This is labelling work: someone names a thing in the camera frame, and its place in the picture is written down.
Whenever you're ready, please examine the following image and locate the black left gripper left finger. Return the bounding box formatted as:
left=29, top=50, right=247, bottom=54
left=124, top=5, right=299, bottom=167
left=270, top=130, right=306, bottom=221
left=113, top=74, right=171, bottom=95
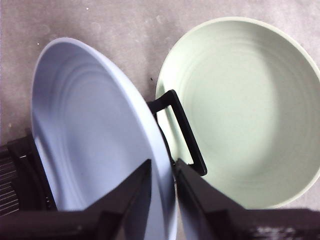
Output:
left=0, top=158, right=153, bottom=240

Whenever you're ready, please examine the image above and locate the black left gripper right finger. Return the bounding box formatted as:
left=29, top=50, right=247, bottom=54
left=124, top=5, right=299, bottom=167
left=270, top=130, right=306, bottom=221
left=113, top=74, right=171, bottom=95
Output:
left=173, top=157, right=320, bottom=240

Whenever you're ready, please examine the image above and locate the blue plate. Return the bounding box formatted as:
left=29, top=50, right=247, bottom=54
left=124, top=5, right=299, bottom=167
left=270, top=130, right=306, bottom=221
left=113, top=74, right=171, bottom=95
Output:
left=30, top=37, right=181, bottom=240

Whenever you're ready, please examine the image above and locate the green plate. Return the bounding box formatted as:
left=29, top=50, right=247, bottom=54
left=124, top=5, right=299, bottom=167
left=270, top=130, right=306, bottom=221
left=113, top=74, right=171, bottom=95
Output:
left=154, top=16, right=320, bottom=211

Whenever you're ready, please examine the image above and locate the black plate rack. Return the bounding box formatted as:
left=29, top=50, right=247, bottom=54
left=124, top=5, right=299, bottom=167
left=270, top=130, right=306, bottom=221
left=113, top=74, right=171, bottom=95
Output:
left=0, top=89, right=208, bottom=218

